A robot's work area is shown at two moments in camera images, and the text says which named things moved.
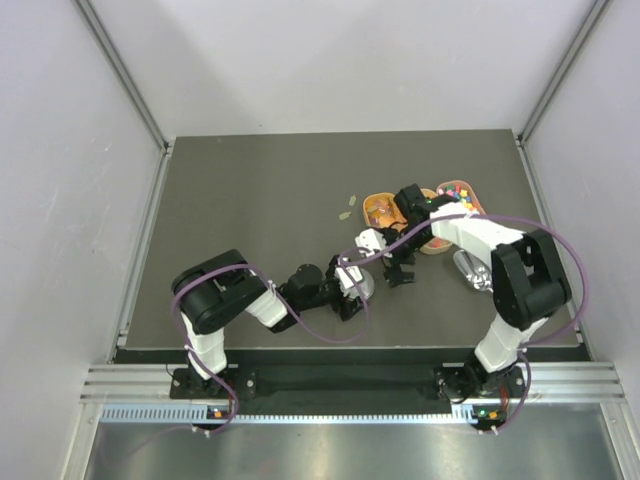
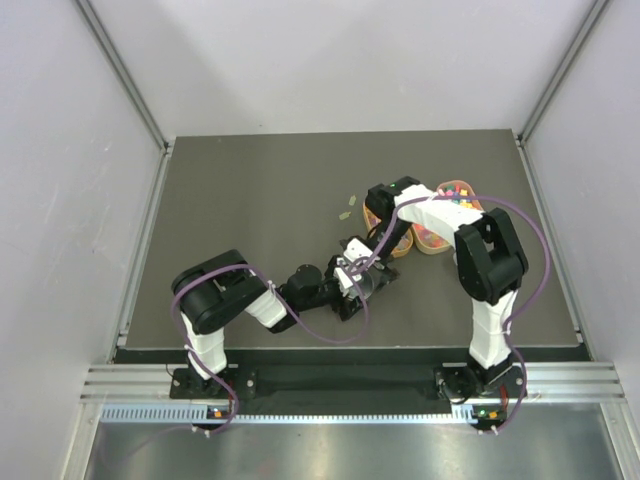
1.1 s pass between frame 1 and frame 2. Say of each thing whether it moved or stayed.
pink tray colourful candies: stayed
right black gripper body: moved
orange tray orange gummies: stayed
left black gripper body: stayed
